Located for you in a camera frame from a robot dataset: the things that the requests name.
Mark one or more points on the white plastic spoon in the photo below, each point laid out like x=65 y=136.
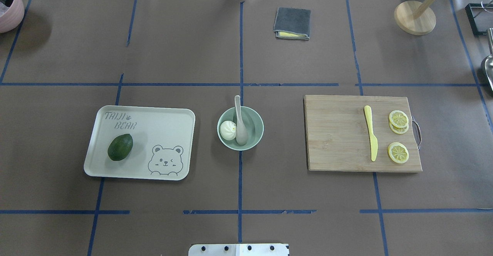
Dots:
x=241 y=130

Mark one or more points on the green ceramic bowl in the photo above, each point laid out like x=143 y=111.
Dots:
x=253 y=123

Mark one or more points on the pink bowl with ice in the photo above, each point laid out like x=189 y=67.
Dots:
x=11 y=16

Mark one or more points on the white plastic tray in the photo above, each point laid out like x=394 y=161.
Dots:
x=162 y=139

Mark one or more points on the wooden cutting board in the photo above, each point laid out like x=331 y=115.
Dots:
x=337 y=135

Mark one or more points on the green avocado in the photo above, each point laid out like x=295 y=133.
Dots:
x=120 y=147

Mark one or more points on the yellow plastic knife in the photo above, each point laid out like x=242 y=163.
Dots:
x=372 y=138

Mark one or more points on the metal scoop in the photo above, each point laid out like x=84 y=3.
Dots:
x=487 y=63

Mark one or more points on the tray of wine glasses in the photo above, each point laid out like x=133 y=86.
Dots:
x=480 y=20

